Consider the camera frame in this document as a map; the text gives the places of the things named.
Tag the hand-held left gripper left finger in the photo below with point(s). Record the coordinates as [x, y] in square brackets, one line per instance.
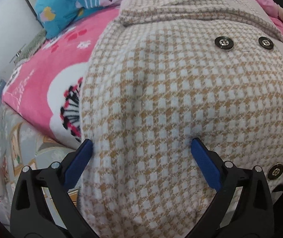
[79, 163]

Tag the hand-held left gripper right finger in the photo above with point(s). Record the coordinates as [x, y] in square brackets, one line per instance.
[205, 164]

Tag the beige houndstooth coat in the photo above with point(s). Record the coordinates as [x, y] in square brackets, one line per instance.
[168, 91]

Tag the grey floral bedsheet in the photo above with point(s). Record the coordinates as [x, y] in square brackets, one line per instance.
[25, 141]

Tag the pink printed blanket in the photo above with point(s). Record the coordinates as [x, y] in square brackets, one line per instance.
[37, 79]

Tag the grey knitted mat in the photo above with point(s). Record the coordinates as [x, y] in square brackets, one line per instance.
[33, 42]

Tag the blue pillow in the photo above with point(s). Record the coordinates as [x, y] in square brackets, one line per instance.
[59, 7]

